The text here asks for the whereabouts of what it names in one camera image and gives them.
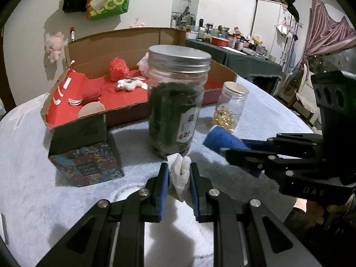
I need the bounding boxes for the chair with beige cushion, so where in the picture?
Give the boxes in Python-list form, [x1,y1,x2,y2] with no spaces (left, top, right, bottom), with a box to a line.
[278,64,320,128]

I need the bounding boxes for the person's right hand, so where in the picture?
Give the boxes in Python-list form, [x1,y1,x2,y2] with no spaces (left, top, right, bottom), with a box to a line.
[306,196,355,227]

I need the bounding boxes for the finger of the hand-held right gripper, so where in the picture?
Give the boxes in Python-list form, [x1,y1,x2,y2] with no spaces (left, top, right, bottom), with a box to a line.
[241,133,325,153]
[224,147,326,179]

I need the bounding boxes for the person's right forearm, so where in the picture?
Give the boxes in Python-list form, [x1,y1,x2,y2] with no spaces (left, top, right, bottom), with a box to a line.
[284,199,356,259]

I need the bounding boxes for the red plush heart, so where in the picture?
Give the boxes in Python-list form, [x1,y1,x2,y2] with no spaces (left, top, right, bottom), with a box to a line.
[82,85,101,102]

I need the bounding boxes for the small glass jar gold pieces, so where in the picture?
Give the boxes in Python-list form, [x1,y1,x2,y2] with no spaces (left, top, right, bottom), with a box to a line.
[212,81,249,132]

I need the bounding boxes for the cardboard box with red lining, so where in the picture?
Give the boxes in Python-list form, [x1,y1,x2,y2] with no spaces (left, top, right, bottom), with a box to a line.
[40,27,237,131]

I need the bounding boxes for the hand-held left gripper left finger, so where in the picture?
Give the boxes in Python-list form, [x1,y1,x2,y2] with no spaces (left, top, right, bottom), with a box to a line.
[36,162,170,267]

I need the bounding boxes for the red knitted plush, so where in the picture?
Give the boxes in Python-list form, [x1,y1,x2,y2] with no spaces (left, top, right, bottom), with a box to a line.
[109,57,130,82]

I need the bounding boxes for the blue cloth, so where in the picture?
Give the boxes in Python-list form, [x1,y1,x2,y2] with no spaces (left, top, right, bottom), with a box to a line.
[202,126,263,178]

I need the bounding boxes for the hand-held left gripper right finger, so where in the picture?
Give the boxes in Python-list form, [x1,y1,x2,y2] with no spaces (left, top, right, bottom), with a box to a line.
[190,162,324,267]

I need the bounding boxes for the table with dark green cloth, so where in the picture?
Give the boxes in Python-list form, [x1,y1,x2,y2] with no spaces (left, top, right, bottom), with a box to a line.
[185,38,284,81]

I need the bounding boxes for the row of cosmetic bottles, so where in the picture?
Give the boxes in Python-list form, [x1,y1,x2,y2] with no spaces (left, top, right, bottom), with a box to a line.
[171,18,270,59]

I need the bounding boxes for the white spotted plush toy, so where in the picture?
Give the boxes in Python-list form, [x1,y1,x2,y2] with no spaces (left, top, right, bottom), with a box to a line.
[116,77,148,92]

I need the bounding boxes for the large glass jar of tea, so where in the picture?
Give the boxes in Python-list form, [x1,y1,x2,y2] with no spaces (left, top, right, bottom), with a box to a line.
[147,44,212,157]

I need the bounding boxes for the red basin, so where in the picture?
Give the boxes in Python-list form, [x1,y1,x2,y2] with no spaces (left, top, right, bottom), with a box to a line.
[211,36,230,47]

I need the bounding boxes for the pink curtain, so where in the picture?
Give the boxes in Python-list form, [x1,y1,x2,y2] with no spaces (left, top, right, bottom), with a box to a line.
[299,0,356,70]

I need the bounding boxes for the white cloth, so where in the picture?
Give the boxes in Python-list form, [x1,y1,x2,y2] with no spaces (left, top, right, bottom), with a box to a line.
[167,153,192,203]

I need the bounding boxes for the pink pig plush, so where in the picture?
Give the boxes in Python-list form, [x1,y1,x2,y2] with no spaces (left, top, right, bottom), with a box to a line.
[44,31,65,63]

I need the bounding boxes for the colourful patterned box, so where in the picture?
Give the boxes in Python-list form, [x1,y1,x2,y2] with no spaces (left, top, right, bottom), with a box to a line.
[49,115,125,187]

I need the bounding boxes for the beige round cushion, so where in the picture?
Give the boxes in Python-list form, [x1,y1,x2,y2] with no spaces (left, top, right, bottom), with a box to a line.
[78,101,105,119]

